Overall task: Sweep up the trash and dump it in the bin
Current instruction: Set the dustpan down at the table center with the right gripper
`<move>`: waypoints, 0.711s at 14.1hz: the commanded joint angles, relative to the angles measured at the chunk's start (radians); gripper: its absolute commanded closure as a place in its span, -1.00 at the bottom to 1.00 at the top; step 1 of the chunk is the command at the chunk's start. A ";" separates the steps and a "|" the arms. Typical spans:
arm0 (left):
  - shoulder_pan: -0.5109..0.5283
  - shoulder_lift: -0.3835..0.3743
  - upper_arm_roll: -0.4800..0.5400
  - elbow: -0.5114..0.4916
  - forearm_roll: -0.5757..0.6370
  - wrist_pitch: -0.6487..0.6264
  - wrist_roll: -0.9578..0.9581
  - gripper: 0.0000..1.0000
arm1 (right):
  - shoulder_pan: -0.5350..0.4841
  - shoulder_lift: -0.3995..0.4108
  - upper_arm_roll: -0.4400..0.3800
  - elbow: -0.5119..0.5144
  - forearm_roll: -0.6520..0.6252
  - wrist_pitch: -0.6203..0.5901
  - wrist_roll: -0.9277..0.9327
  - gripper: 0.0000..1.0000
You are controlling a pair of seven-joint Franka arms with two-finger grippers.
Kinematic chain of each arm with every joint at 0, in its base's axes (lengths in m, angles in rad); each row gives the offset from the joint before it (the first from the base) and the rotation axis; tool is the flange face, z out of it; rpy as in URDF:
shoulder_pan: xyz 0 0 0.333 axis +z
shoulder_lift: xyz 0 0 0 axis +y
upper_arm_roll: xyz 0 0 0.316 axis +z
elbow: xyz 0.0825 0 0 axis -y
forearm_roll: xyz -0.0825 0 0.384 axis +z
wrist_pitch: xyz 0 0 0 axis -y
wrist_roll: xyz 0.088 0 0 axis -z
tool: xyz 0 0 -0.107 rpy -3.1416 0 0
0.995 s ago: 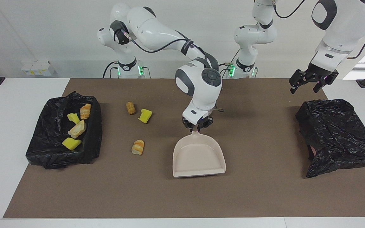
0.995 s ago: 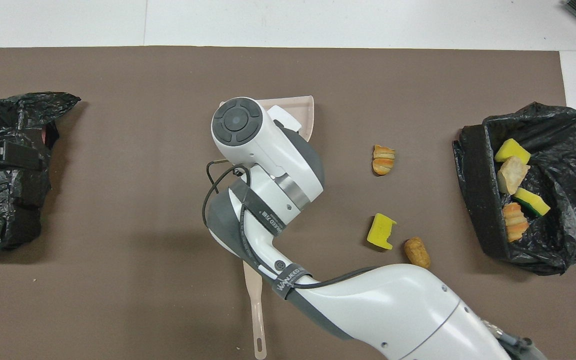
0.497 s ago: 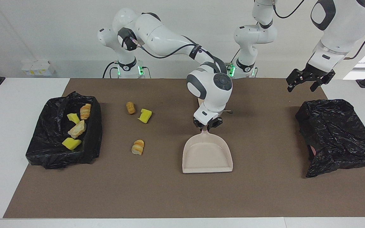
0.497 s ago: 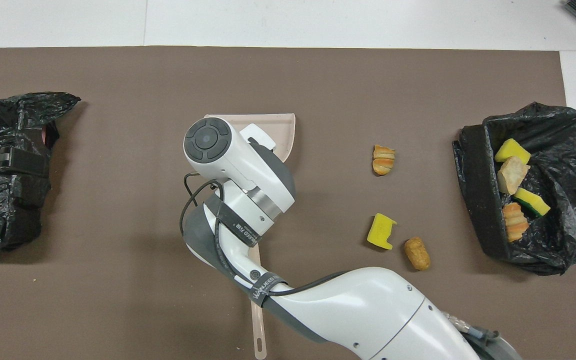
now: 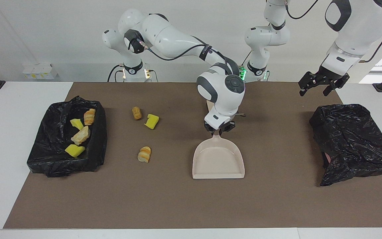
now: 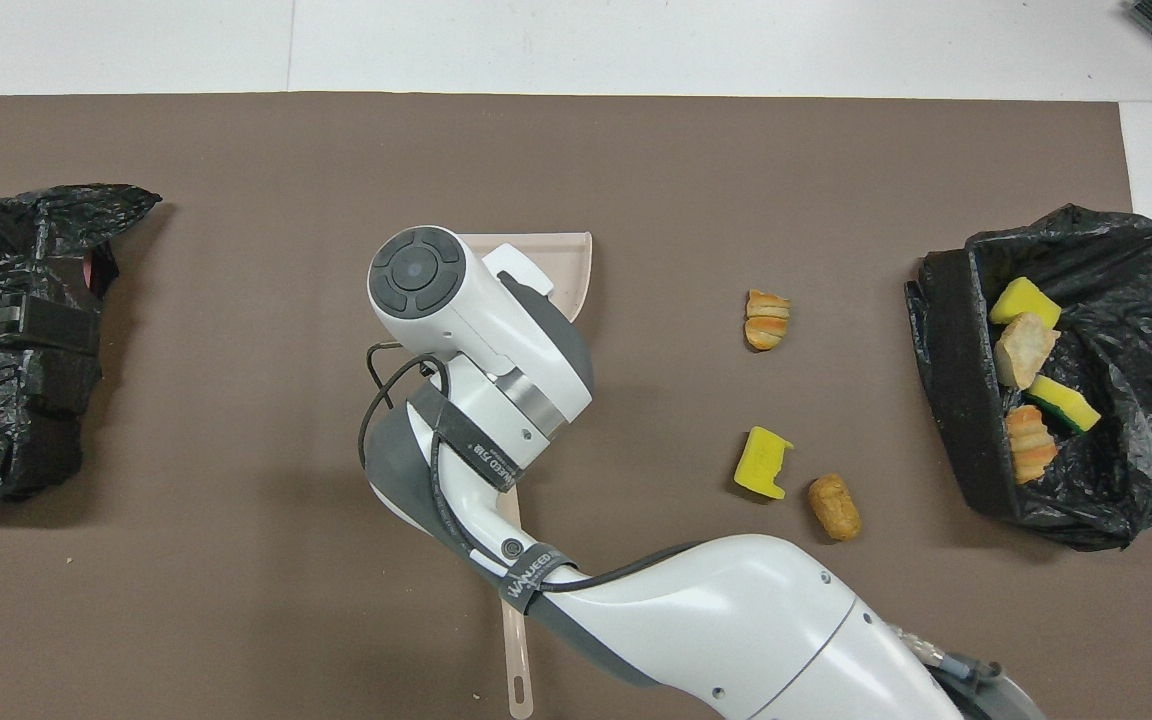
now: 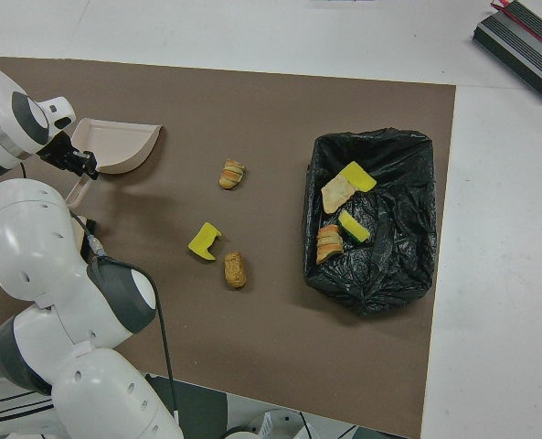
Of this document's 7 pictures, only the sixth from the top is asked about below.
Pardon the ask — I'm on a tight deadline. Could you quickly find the beige plastic dustpan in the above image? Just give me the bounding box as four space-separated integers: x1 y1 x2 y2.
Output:
456 231 594 346

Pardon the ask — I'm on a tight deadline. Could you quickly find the beige hand brush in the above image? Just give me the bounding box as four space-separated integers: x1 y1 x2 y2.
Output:
496 488 537 720

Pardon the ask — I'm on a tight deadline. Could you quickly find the short striped croissant piece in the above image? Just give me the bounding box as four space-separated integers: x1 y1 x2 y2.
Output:
744 289 793 353

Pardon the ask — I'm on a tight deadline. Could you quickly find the notched yellow sponge piece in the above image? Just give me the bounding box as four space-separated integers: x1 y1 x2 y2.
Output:
733 426 795 501

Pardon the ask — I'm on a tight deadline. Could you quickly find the brown oval bread roll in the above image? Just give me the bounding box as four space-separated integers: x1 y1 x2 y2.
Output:
807 473 863 543

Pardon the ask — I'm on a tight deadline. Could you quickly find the pale crusty bread chunk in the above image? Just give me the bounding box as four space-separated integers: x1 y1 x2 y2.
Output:
994 311 1062 391

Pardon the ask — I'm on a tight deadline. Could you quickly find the large yellow sponge piece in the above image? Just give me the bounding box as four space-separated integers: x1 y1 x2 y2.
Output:
988 276 1063 327

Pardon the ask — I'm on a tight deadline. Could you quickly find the long ridged croissant piece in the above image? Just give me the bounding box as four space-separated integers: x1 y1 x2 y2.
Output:
1004 404 1061 486

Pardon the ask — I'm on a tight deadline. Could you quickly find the small yellow green sponge piece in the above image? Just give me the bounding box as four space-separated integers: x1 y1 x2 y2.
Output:
1024 374 1103 437

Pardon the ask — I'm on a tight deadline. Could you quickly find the brown table mat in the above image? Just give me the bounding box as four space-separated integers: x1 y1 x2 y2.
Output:
0 92 1152 720

